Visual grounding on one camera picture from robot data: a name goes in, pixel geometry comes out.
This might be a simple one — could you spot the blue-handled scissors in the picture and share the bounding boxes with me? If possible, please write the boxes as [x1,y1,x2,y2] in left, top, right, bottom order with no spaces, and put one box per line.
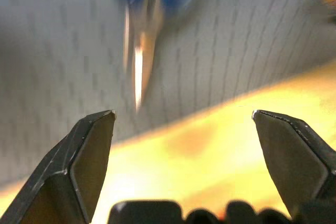
[101,0,207,113]

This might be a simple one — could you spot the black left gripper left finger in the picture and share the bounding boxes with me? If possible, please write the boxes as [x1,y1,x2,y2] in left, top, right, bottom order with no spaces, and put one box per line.
[0,110,117,224]

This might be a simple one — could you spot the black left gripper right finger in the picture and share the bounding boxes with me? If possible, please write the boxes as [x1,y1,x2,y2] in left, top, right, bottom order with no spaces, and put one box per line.
[251,109,336,224]

